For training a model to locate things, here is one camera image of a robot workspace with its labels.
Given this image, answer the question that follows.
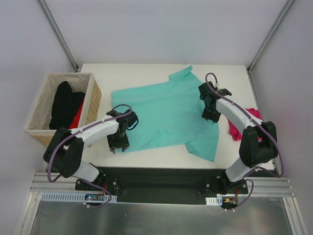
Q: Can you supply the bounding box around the right aluminium corner post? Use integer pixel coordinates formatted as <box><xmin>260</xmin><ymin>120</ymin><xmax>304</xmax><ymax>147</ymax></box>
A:
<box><xmin>246</xmin><ymin>0</ymin><xmax>296</xmax><ymax>75</ymax></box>

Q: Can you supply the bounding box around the teal t-shirt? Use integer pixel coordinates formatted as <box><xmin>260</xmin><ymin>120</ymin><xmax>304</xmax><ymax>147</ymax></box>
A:
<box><xmin>112</xmin><ymin>66</ymin><xmax>219</xmax><ymax>162</ymax></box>

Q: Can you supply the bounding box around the black garment in basket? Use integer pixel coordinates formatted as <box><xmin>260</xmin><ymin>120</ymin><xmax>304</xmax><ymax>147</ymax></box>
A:
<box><xmin>49</xmin><ymin>81</ymin><xmax>85</xmax><ymax>130</ymax></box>

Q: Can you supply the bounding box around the left white cable duct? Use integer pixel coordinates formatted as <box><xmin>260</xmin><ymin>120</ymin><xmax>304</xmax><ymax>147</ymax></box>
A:
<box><xmin>41</xmin><ymin>192</ymin><xmax>117</xmax><ymax>203</ymax></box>

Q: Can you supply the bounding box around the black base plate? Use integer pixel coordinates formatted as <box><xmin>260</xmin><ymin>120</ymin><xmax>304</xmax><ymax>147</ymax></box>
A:
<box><xmin>74</xmin><ymin>167</ymin><xmax>254</xmax><ymax>203</ymax></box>

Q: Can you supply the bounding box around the wicker laundry basket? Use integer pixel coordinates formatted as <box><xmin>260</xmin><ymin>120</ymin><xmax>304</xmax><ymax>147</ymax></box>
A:
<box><xmin>25</xmin><ymin>73</ymin><xmax>102</xmax><ymax>146</ymax></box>

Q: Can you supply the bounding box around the left aluminium corner post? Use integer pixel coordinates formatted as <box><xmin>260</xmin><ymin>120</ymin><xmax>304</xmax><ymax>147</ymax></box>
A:
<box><xmin>37</xmin><ymin>0</ymin><xmax>79</xmax><ymax>72</ymax></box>

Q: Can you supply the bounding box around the aluminium corner post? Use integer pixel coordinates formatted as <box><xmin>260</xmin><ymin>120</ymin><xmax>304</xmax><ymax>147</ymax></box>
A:
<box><xmin>37</xmin><ymin>0</ymin><xmax>79</xmax><ymax>72</ymax></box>
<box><xmin>246</xmin><ymin>0</ymin><xmax>296</xmax><ymax>75</ymax></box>

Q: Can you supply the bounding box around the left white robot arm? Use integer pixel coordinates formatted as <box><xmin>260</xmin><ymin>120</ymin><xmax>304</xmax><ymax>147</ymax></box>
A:
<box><xmin>43</xmin><ymin>109</ymin><xmax>139</xmax><ymax>190</ymax></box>

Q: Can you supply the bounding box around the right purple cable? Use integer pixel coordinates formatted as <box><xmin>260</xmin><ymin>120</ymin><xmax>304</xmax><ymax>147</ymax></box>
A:
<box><xmin>204</xmin><ymin>72</ymin><xmax>286</xmax><ymax>212</ymax></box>

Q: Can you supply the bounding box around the right white cable duct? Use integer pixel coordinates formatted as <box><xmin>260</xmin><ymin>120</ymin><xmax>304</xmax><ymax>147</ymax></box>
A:
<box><xmin>205</xmin><ymin>196</ymin><xmax>223</xmax><ymax>206</ymax></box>

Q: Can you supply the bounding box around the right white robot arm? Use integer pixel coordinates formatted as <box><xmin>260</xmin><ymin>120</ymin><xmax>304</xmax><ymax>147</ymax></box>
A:
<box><xmin>199</xmin><ymin>82</ymin><xmax>278</xmax><ymax>194</ymax></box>

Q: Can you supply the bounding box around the aluminium rail frame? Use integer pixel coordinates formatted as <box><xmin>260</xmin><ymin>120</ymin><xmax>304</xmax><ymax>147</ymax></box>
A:
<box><xmin>30</xmin><ymin>173</ymin><xmax>296</xmax><ymax>197</ymax></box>

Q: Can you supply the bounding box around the pink folded t-shirt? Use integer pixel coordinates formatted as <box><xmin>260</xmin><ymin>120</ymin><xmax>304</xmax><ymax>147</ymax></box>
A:
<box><xmin>226</xmin><ymin>106</ymin><xmax>262</xmax><ymax>141</ymax></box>

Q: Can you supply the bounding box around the red garment in basket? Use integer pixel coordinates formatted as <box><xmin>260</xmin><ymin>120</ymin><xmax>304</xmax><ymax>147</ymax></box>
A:
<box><xmin>69</xmin><ymin>99</ymin><xmax>84</xmax><ymax>129</ymax></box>

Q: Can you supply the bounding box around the white cable duct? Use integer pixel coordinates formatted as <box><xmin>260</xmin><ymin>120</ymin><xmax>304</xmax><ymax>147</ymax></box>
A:
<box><xmin>205</xmin><ymin>196</ymin><xmax>223</xmax><ymax>206</ymax></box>
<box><xmin>41</xmin><ymin>192</ymin><xmax>117</xmax><ymax>203</ymax></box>

